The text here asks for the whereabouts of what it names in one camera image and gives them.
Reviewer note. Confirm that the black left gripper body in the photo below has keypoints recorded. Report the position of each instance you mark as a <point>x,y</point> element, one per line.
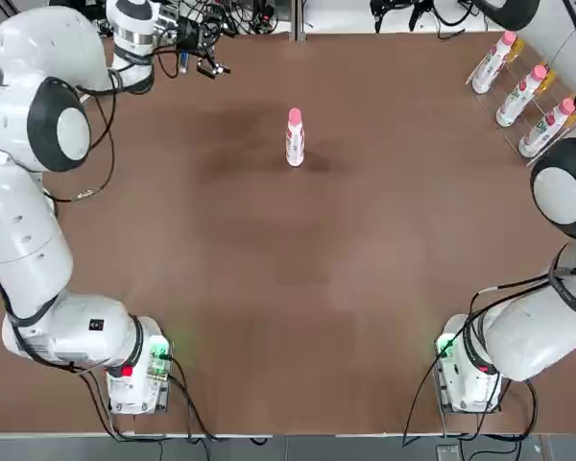
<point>197,36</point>

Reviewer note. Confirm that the pink bottle cap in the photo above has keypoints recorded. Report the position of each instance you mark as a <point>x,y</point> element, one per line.
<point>295,115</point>

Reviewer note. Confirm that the aluminium profile post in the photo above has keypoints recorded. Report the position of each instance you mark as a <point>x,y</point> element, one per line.
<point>298,19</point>

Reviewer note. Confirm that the white drink bottle pink label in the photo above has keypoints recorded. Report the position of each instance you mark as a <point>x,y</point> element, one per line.
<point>295,149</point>

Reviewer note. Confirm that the clear acrylic bottle shelf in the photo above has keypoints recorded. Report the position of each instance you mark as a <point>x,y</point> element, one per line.
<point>492,108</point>

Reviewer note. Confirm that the grey metal floor box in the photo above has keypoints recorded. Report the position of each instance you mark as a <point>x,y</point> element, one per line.
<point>446,453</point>

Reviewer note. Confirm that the white pink-capped milk bottle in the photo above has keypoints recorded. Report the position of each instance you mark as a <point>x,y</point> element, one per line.
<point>487,67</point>
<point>537,134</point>
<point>513,103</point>

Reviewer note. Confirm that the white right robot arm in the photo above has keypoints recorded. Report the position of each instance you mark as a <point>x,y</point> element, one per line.
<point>533,336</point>

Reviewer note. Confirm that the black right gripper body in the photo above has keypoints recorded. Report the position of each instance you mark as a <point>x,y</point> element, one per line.
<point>403,4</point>

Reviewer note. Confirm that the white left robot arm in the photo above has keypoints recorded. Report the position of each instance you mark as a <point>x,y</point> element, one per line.
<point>24,230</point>

